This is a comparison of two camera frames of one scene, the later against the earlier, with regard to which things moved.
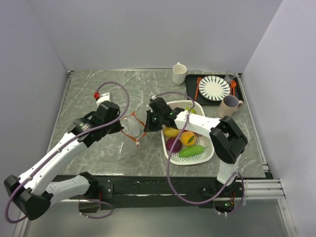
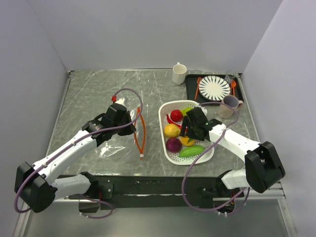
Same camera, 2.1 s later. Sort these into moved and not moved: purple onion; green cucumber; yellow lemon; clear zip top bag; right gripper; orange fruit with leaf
Moved: clear zip top bag; right gripper
Not moved: purple onion; orange fruit with leaf; yellow lemon; green cucumber
